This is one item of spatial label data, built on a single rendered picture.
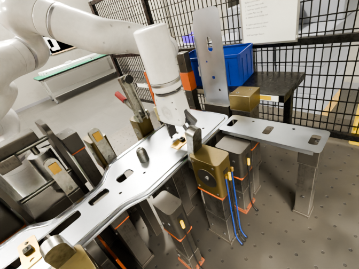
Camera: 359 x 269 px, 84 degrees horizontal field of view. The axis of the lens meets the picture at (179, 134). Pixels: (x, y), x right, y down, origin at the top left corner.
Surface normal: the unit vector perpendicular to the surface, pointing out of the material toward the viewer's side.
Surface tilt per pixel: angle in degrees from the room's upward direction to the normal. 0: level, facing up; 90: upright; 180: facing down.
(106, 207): 0
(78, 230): 0
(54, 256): 102
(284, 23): 90
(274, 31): 90
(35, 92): 90
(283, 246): 0
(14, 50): 66
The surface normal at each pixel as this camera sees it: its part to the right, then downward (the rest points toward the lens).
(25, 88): 0.66, 0.26
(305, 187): -0.66, 0.54
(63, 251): 0.75, 0.39
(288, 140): -0.24, -0.81
